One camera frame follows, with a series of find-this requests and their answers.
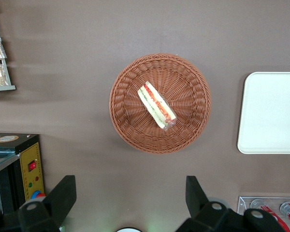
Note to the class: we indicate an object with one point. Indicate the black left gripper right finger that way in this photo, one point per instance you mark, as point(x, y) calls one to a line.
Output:
point(198, 203)

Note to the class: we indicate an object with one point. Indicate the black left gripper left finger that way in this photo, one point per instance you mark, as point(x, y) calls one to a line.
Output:
point(58, 198)

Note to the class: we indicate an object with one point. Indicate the plastic-wrapped sandwich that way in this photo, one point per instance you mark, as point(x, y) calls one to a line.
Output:
point(155, 105)

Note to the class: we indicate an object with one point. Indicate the cream plastic serving tray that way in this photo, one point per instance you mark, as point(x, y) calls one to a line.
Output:
point(270, 113)

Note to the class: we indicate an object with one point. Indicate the brown round wicker basket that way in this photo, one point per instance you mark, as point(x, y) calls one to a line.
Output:
point(183, 79)

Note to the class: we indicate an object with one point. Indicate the tray of packaged snacks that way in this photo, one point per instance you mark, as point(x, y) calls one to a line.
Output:
point(7, 79)

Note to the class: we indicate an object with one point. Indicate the clear acrylic bottle rack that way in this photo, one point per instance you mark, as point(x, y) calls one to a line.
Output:
point(244, 203)

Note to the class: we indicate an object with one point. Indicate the black yellow food warmer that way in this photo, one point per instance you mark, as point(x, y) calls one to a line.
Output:
point(31, 154)

